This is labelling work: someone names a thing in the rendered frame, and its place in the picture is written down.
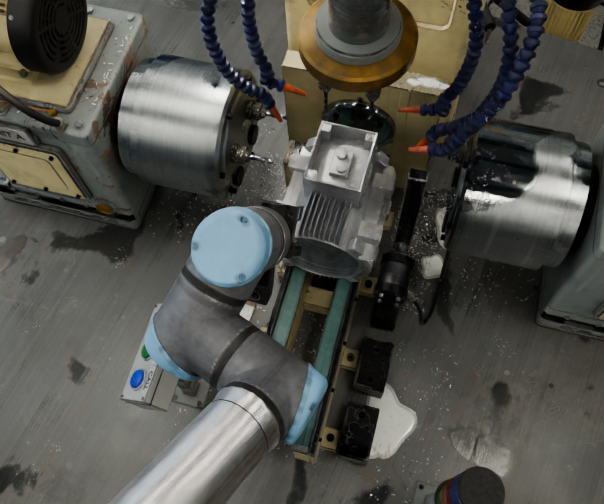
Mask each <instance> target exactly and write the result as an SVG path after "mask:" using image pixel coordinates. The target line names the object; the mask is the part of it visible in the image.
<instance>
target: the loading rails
mask: <svg viewBox="0 0 604 504"><path fill-rule="evenodd" d="M393 217H394V212H392V211H390V213H389V216H388V220H387V221H385V222H384V225H383V230H387V231H390V229H391V225H392V221H393ZM277 273H278V275H279V276H283V277H282V279H280V283H281V284H280V287H279V290H278V294H277V297H276V300H275V304H274V307H273V310H272V313H271V317H270V320H269V322H267V326H268V327H264V326H261V327H260V330H261V331H263V332H264V333H266V334H267V335H268V336H270V337H271V338H273V339H274V340H275V341H277V342H278V343H280V344H281V345H282V346H284V347H285V348H287V349H288V350H289V351H291V352H292V350H293V346H294V343H295V339H296V336H297V332H298V329H299V325H300V322H301V318H302V315H303V311H304V310H308V311H312V312H316V313H320V314H324V315H327V319H326V323H325V326H324V330H323V334H322V338H321V341H320V345H319V349H318V353H317V356H316V360H315V364H314V369H316V370H317V371H318V372H319V373H321V374H322V375H323V376H324V377H325V378H326V379H327V383H328V387H327V390H326V392H325V394H324V396H323V398H322V400H321V402H320V404H319V405H318V407H317V409H316V411H315V412H314V414H313V416H312V417H311V419H310V421H309V422H308V424H307V426H306V427H305V429H304V430H303V432H302V433H301V435H300V436H299V438H298V439H297V441H296V442H295V443H294V444H292V447H291V449H292V452H293V454H294V457H295V458H297V459H300V460H304V461H308V462H310V460H311V463H315V464H316V461H317V457H318V453H319V449H320V448H322V449H326V450H330V451H333V452H336V451H337V447H338V443H339V439H340V435H341V430H338V429H335V428H331V427H327V426H325V425H326V421H327V417H328V413H329V409H330V405H331V401H332V397H333V393H334V390H335V385H336V381H337V377H338V373H339V369H340V368H343V369H347V370H351V371H356V369H357V365H358V360H359V356H360V351H359V350H355V349H351V348H347V347H345V346H346V342H347V338H348V334H349V330H350V326H351V322H352V318H353V314H354V310H355V306H356V302H357V298H358V294H359V295H362V296H366V297H370V298H374V296H373V290H374V286H375V284H376V283H377V280H378V278H374V277H370V276H366V277H362V276H361V278H360V281H359V282H349V281H348V280H346V279H345V278H339V280H338V278H337V282H336V285H335V289H334V291H330V290H326V289H322V288H318V287H313V286H311V283H312V279H313V276H314V273H312V274H311V273H310V272H309V271H308V272H306V270H304V269H303V271H302V270H301V268H299V267H297V266H288V265H286V264H285V263H283V262H280V264H279V268H278V271H277Z"/></svg>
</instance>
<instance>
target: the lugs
mask: <svg viewBox="0 0 604 504"><path fill-rule="evenodd" d="M315 140H316V137H314V138H311V139H308V141H307V144H306V147H305V149H306V150H307V151H309V152H310V153H311V152H312V149H313V146H314V143H315ZM389 160H390V158H389V157H388V156H387V155H386V154H384V153H383V152H382V151H381V152H378V153H377V155H376V158H375V163H374V166H376V167H377V168H378V169H379V170H381V169H385V168H387V167H388V164H389ZM364 249H365V244H364V243H363V242H361V241H360V240H359V239H357V238H354V239H349V240H348V243H347V246H346V251H347V252H348V253H350V254H351V255H353V256H354V257H355V256H362V255H363V252H364ZM281 262H283V263H285V264H286V265H288V266H296V265H294V264H292V263H291V262H289V261H288V260H286V259H285V258H283V260H282V261H281ZM360 278H361V276H354V277H350V278H345V279H346V280H348V281H349V282H359V281H360Z"/></svg>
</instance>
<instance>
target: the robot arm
mask: <svg viewBox="0 0 604 504"><path fill-rule="evenodd" d="M303 209H304V206H298V207H297V206H292V205H288V204H283V203H279V202H277V201H271V200H265V199H263V197H253V201H252V206H250V207H227V208H223V209H220V210H218V211H216V212H214V213H212V214H211V215H209V216H208V217H207V218H205V219H204V220H203V221H202V222H201V223H200V224H199V226H198V227H197V229H196V231H195V233H194V235H193V238H192V243H191V254H190V256H189V258H188V260H187V261H186V263H185V265H184V267H183V268H182V270H181V272H180V273H179V275H178V277H177V279H176V280H175V282H174V284H173V286H172V287H171V289H170V291H169V292H168V294H167V296H166V298H165V299H164V301H163V303H162V305H161V306H160V308H159V310H158V311H157V312H156V313H155V314H154V315H153V318H152V322H151V324H150V326H149V328H148V330H147V332H146V335H145V347H146V350H147V352H148V353H149V355H150V357H151V358H152V359H153V360H154V361H155V362H156V363H157V364H158V365H159V366H160V367H161V368H162V369H164V370H165V371H168V372H170V373H172V374H173V376H175V377H177V378H180V379H182V380H186V381H196V380H199V379H201V378H202V379H204V380H205V381H206V382H207V383H209V384H210V385H211V386H213V387H214V388H215V389H217V390H218V391H219V392H218V393H217V395H216V397H215V399H214V400H213V401H212V402H211V403H210V404H209V405H208V406H207V407H206V408H205V409H204V410H203V411H202V412H201V413H200V414H199V415H198V416H197V417H196V418H195V419H194V420H193V421H192V422H190V423H189V424H188V425H187V426H186V427H185V428H184V429H183V430H182V431H181V432H180V433H179V434H178V435H177V436H176V437H175V438H174V439H173V440H172V441H171V442H170V443H169V444H168V445H167V446H166V447H165V448H164V449H163V450H162V451H161V452H160V453H159V454H158V455H157V456H156V457H155V458H154V459H153V460H152V461H151V462H150V463H149V464H148V465H147V466H146V467H145V468H143V469H142V470H141V471H140V472H139V473H138V474H137V475H136V476H135V477H134V478H133V479H132V480H131V481H130V482H129V483H128V484H127V485H126V486H125V487H124V488H123V489H122V490H121V491H120V492H119V493H118V494H117V495H116V496H115V497H114V498H113V499H112V500H111V501H110V502H109V503H108V504H225V503H226V502H227V501H228V500H229V499H230V497H231V496H232V495H233V494H234V493H235V491H236V490H237V489H238V488H239V487H240V485H241V484H242V483H243V482H244V481H245V479H246V478H247V477H248V476H249V475H250V473H251V472H252V471H253V470H254V469H255V468H256V466H257V465H258V464H259V463H260V462H261V460H262V459H263V458H264V457H265V456H266V454H267V453H268V452H269V451H271V450H272V449H274V448H275V447H276V446H277V445H278V443H279V442H280V441H281V440H282V441H283V442H284V443H285V444H294V443H295V442H296V441H297V439H298V438H299V436H300V435H301V433H302V432H303V430H304V429H305V427H306V426H307V424H308V422H309V421H310V419H311V417H312V416H313V414H314V412H315V411H316V409H317V407H318V405H319V404H320V402H321V400H322V398H323V396H324V394H325V392H326V390H327V387H328V383H327V379H326V378H325V377H324V376H323V375H322V374H321V373H319V372H318V371H317V370H316V369H314V368H313V367H312V365H311V364H310V363H309V362H308V363H306V362H305V361H303V360H302V359H301V358H299V357H298V356H296V355H295V354H294V353H292V352H291V351H289V350H288V349H287V348H285V347H284V346H282V345H281V344H280V343H278V342H277V341H275V340H274V339H273V338H271V337H270V336H268V335H267V334H266V333H264V332H263V331H261V330H260V329H259V328H257V327H256V326H255V325H254V324H252V323H251V322H250V321H248V320H247V319H245V318H244V317H242V316H241V315H240V312H241V310H242V309H243V307H244V305H245V304H246V302H247V301H250V302H254V303H258V304H261V305H267V303H268V301H269V299H270V297H271V295H272V290H273V281H274V273H275V266H276V265H277V264H279V263H280V262H281V261H282V260H283V258H292V256H297V257H298V256H300V255H301V253H302V248H303V246H299V245H298V241H297V240H296V238H295V231H296V226H297V221H301V218H302V213H303ZM299 210H300V213H299ZM298 214H299V218H298Z"/></svg>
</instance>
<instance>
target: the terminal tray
mask: <svg viewBox="0 0 604 504"><path fill-rule="evenodd" d="M326 125H328V126H329V129H325V128H324V127H325V126H326ZM368 135H371V136H372V138H371V139H368V138H367V136H368ZM377 137H378V133H375V132H371V131H367V130H362V129H358V128H353V127H349V126H344V125H340V124H335V123H331V122H327V121H322V122H321V125H320V128H319V131H318V134H317V137H316V140H315V143H314V146H313V149H312V152H311V155H310V158H309V161H308V164H307V167H306V170H305V173H304V175H303V190H304V197H309V196H310V193H311V192H312V197H314V196H315V193H317V197H320V194H321V193H322V197H323V198H325V195H326V194H327V198H329V199H330V196H331V195H332V199H333V200H335V197H337V201H340V199H341V198H342V202H343V203H345V201H346V200H347V204H348V205H350V204H351V202H352V207H354V208H356V209H357V210H359V208H362V202H364V196H365V195H366V190H367V188H368V184H369V179H370V178H371V172H372V171H373V166H374V163H375V158H376V155H377V147H376V146H377ZM311 171H312V172H314V175H313V176H310V175H309V172H311ZM354 182H357V183H358V185H357V186H353V183H354Z"/></svg>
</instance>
